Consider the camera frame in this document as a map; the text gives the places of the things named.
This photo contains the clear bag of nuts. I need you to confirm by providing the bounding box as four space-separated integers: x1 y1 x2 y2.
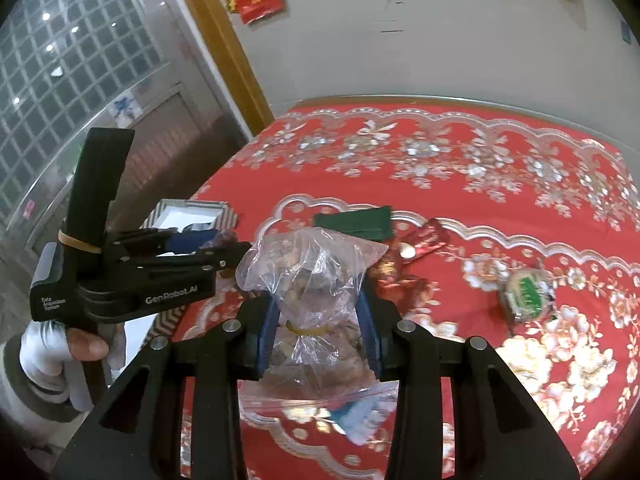
235 228 397 445

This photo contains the white gloved left hand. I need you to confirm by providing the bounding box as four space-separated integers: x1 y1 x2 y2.
18 321 126 413

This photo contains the metal roller shutter door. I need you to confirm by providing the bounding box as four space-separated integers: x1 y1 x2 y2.
24 84 252 256

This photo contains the round green wrapped cake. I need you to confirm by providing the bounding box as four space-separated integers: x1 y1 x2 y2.
498 268 556 327

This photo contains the dark green snack packet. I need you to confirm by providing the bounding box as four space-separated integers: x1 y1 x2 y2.
312 206 393 243

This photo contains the red gold snack packet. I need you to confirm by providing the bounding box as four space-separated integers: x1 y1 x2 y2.
397 219 449 264

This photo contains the glass block window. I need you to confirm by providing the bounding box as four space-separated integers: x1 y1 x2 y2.
1 0 160 224

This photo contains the wooden door frame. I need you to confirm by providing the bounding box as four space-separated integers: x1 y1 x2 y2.
184 0 274 138

